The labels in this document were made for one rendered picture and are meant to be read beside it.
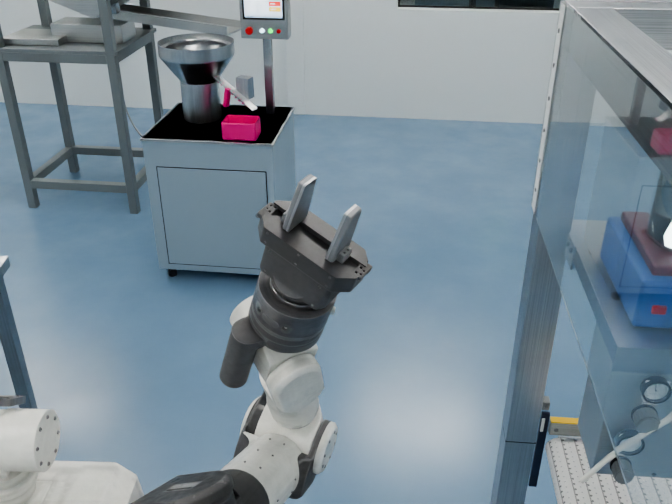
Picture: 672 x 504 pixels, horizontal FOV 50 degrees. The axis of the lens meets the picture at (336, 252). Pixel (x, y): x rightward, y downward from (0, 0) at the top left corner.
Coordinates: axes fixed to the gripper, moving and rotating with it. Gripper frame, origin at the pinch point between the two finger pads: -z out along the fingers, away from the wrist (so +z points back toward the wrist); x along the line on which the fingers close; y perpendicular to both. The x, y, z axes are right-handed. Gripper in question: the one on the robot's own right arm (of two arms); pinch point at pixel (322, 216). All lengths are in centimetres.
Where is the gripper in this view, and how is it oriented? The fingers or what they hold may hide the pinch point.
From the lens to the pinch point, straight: 70.3
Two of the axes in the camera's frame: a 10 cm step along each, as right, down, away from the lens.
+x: -8.0, -5.6, 2.2
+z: -2.6, 6.5, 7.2
